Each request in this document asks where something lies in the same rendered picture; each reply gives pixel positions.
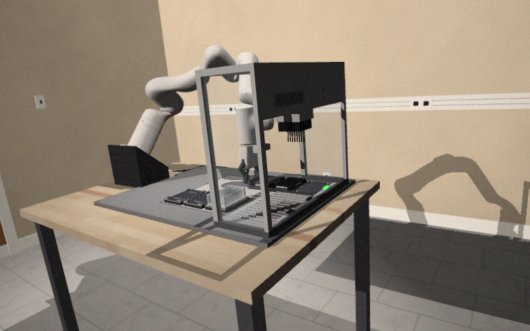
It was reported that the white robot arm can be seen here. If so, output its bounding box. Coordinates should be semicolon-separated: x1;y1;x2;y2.
128;45;259;155

